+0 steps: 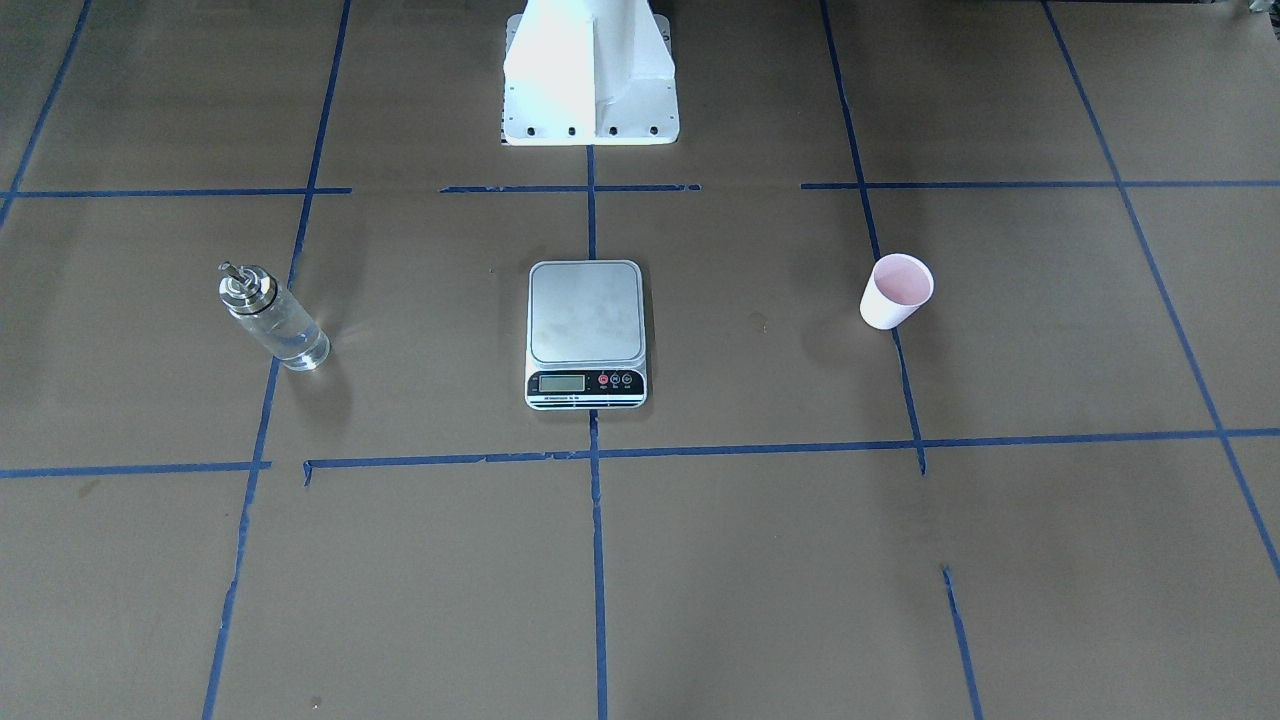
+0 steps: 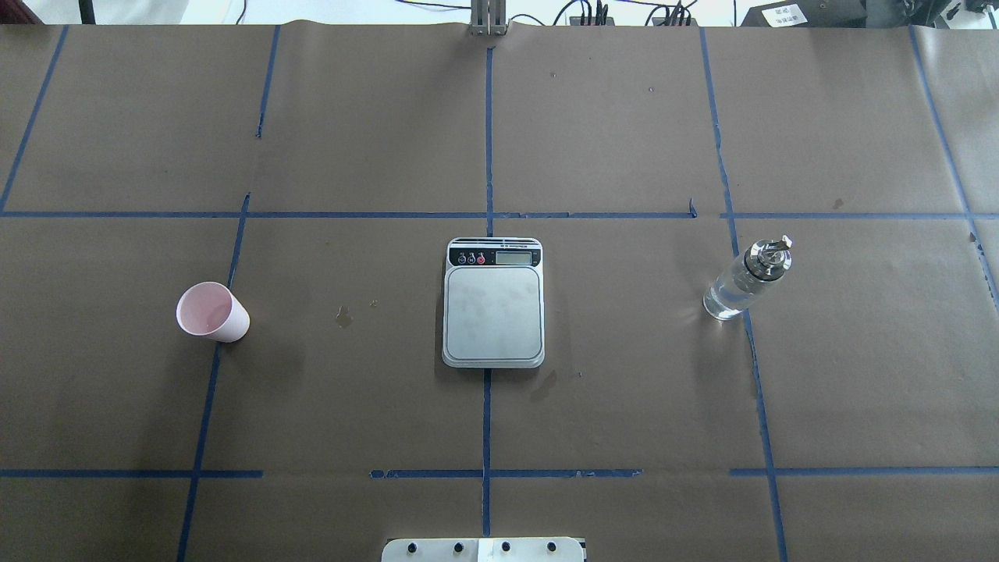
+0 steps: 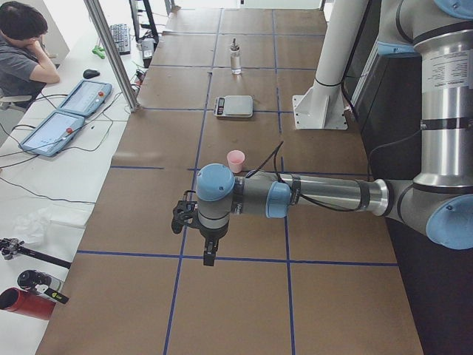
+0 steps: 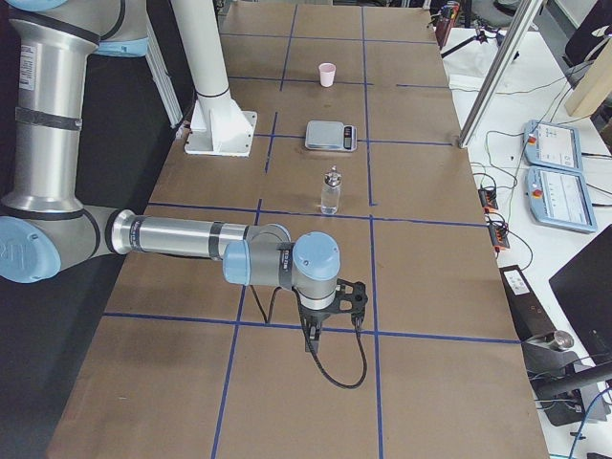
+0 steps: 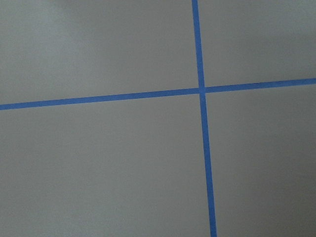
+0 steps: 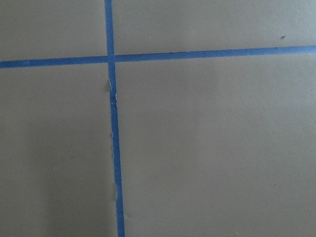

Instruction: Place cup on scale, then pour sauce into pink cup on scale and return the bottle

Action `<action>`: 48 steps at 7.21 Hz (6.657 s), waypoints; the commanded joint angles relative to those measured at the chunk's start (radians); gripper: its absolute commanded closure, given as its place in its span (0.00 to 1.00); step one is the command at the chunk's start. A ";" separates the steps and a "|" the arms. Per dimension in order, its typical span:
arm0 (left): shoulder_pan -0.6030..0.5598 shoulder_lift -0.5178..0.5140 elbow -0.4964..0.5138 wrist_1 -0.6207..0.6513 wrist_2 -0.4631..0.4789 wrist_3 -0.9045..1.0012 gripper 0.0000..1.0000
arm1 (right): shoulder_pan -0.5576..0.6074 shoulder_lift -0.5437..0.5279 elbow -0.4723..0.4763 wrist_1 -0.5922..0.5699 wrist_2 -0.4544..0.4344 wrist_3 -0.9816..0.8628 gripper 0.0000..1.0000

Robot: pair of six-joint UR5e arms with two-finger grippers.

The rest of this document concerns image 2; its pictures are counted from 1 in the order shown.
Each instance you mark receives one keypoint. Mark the clear glass sauce bottle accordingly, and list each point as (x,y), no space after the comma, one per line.
(752,273)

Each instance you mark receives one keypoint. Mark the aluminium frame post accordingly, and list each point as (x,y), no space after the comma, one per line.
(488,18)

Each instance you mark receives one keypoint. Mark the black electronics box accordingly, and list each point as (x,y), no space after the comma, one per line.
(815,14)

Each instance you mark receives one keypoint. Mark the black power strip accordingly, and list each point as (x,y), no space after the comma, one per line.
(643,13)

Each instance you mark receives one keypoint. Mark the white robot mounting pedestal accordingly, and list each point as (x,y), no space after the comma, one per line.
(557,548)

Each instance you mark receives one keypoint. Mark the white digital kitchen scale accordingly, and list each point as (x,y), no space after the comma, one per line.
(494,303)

